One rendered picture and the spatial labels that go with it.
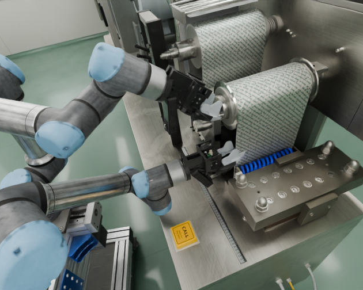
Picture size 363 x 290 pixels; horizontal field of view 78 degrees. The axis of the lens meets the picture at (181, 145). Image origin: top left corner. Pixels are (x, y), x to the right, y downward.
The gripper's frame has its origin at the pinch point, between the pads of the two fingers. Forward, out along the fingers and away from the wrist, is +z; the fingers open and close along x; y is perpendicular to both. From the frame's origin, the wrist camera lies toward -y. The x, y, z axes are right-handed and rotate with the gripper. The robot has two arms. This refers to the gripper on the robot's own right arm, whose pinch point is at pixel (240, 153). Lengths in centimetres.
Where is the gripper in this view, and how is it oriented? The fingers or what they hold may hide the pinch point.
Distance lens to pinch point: 75.6
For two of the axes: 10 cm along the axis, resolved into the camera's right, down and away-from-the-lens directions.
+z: 9.3, -3.2, 1.5
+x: -3.3, -6.3, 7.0
